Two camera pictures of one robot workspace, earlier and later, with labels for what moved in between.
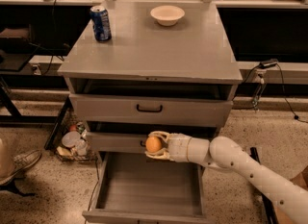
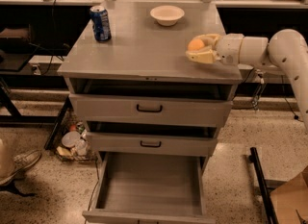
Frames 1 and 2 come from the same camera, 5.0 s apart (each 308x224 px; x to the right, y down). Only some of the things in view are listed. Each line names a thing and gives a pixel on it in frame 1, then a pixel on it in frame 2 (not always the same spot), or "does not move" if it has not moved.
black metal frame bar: (271, 214) does not move
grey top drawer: (147, 107) does not move
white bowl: (167, 15) does not move
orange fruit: (153, 144) → (195, 44)
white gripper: (178, 147) → (229, 49)
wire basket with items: (75, 145) does not move
